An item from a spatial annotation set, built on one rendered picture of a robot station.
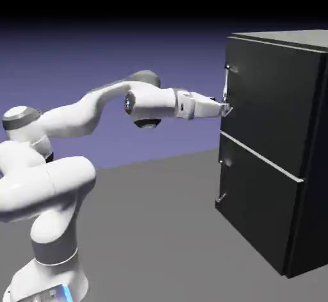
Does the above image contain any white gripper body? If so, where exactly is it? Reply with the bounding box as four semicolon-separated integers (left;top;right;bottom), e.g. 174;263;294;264
192;92;223;120

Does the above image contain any silver metal door handle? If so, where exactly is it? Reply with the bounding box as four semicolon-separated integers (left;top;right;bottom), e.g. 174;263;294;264
221;63;239;117

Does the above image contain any dark grey cabinet door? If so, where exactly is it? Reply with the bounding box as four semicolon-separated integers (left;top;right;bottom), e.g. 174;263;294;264
219;36;326;179
214;133;305;276

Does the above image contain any dark metal door handle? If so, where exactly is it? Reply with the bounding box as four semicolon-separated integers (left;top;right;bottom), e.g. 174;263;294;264
215;158;233;204

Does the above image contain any dark grey cabinet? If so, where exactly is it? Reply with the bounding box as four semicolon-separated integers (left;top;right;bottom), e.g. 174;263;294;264
214;29;328;280

